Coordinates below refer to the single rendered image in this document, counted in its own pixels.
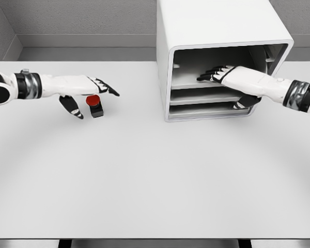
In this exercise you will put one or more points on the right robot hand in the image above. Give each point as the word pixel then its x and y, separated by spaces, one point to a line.
pixel 241 77

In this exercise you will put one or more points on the red button black switch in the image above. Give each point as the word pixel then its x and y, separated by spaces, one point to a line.
pixel 95 104

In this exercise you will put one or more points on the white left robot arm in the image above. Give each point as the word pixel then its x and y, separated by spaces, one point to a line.
pixel 23 84

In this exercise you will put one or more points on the white tabletop storage cabinet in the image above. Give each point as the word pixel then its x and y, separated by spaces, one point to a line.
pixel 209 28

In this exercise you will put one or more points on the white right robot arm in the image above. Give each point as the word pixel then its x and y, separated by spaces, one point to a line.
pixel 297 94

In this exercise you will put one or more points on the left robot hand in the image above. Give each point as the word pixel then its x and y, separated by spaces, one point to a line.
pixel 75 84

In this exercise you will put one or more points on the white cabinet drawer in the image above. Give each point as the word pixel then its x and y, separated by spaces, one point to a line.
pixel 201 96
pixel 186 80
pixel 204 111

